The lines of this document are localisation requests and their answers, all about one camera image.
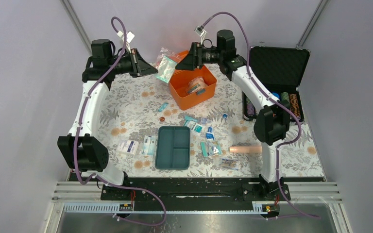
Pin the white teal dressing packet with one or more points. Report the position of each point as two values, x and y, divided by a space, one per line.
148 147

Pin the teal bandage sachet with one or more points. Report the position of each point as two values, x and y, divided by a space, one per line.
188 118

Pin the small teal sachet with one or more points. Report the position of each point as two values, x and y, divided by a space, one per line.
163 107

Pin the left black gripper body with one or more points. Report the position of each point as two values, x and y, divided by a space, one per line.
124 66

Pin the black foam-lined case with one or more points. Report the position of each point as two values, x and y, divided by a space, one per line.
281 70

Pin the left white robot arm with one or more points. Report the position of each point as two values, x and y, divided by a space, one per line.
81 148

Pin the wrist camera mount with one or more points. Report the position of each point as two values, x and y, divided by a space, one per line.
126 40
200 31

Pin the white blue medicine box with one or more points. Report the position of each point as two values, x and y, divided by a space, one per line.
128 147

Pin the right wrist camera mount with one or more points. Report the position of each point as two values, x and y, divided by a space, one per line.
200 31

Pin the clear bag with small items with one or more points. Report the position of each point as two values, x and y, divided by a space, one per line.
213 149

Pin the teal divided tray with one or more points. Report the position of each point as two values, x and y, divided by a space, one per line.
173 148

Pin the medical gauze packet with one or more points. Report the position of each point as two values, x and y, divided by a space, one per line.
194 126

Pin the gauze pads clear bag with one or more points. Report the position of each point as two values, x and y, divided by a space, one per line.
196 85

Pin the gloves packet clear bag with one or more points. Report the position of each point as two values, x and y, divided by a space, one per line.
165 64

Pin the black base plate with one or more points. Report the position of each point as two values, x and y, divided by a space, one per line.
192 193

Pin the blue white wipe packet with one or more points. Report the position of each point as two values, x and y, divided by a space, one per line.
209 134

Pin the clear tape roll packet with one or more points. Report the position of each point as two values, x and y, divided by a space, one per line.
204 120

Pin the floral tablecloth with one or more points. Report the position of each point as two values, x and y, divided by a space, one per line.
130 111

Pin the slotted cable duct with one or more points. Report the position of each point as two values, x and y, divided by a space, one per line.
127 208

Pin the striped plaster strip packet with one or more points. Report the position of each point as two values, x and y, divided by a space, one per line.
230 164

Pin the orange plastic medicine box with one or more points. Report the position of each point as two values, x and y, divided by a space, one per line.
179 82

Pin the small blue white sachet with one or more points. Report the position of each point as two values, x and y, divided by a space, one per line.
225 116

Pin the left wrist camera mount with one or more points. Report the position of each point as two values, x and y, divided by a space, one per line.
126 40

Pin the teal plaster packet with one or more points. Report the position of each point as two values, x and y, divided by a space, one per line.
204 149

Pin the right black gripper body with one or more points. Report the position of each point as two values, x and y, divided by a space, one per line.
211 56

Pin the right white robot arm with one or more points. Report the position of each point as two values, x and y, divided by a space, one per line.
272 121

